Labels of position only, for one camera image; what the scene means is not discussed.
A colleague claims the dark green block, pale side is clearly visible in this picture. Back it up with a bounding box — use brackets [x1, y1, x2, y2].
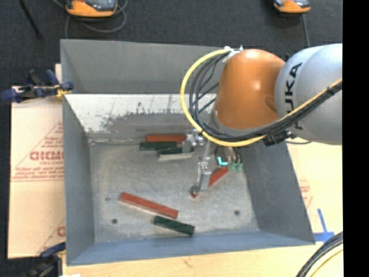
[157, 147, 194, 162]

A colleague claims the grey metal bin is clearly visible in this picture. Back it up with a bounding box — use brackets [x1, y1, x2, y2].
[59, 39, 315, 267]

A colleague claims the dark green flat block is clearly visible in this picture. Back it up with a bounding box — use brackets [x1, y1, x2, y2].
[152, 215, 196, 237]
[139, 141, 178, 152]

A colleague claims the black cylinder on white bracket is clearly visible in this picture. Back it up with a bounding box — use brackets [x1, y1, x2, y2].
[229, 146, 242, 164]

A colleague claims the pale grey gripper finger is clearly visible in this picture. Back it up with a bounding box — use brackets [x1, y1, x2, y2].
[199, 164, 212, 192]
[190, 162, 204, 197]

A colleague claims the long red-brown flat block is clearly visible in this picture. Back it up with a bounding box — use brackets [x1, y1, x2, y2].
[118, 192, 180, 220]

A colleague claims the brown cardboard board, red print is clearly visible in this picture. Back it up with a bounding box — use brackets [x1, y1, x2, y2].
[7, 96, 343, 259]

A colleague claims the short red-brown block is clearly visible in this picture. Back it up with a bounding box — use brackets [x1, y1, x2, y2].
[190, 166, 230, 199]

